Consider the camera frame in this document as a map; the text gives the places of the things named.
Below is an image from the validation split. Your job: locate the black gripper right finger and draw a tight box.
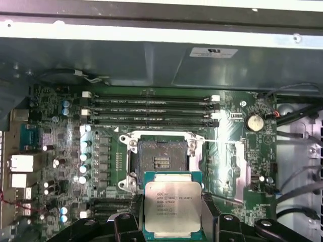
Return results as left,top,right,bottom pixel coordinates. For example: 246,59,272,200
201,193,315,242

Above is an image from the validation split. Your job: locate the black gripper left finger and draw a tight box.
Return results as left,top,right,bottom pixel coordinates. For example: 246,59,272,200
46,194,145,242

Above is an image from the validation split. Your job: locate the silver CPU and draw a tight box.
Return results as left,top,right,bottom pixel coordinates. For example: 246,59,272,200
142,170,203,240

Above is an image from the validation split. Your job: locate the metal locking lever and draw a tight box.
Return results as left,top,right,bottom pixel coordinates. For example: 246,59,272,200
193,137,244,144

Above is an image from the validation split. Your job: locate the CPU socket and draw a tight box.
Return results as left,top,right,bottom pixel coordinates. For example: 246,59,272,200
118,131,206,194

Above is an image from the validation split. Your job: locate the black RAM slot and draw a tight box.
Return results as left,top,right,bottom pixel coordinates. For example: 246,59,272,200
92,198,143,205
85,118,222,128
92,204,142,211
81,91,222,104
81,103,222,113
81,108,222,121
90,210,138,219

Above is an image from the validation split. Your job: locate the green motherboard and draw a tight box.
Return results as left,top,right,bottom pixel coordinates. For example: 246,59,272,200
27,84,278,242

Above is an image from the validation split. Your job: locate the silver metal drive cage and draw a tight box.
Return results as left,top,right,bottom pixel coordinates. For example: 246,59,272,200
276,100,323,242

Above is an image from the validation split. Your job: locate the coin battery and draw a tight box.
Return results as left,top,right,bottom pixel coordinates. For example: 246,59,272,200
246,113,265,132

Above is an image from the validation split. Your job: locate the blue serial port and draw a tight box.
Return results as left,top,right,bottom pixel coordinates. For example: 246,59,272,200
18,124,40,152

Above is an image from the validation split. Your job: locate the black PC case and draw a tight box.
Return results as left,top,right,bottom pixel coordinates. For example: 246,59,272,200
0,0,323,242

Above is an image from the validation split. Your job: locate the white case label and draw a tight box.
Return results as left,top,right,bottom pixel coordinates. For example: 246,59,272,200
189,47,239,59

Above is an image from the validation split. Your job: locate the black cable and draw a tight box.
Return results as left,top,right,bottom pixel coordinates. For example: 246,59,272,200
258,82,323,122

